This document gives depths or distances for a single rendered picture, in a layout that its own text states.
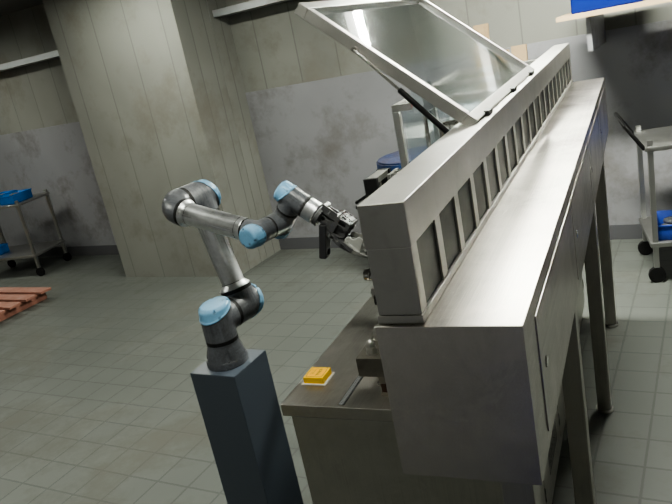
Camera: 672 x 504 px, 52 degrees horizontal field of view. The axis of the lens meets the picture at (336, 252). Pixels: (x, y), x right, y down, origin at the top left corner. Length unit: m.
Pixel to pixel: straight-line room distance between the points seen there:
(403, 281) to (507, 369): 0.22
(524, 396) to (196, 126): 5.32
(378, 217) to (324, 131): 5.30
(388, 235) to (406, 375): 0.25
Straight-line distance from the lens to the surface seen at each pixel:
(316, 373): 2.22
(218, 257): 2.49
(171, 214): 2.36
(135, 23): 6.50
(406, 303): 1.16
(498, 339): 1.13
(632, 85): 5.57
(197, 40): 6.37
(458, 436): 1.25
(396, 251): 1.13
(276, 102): 6.60
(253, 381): 2.49
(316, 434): 2.15
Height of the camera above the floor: 1.92
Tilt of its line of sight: 17 degrees down
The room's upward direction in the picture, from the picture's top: 12 degrees counter-clockwise
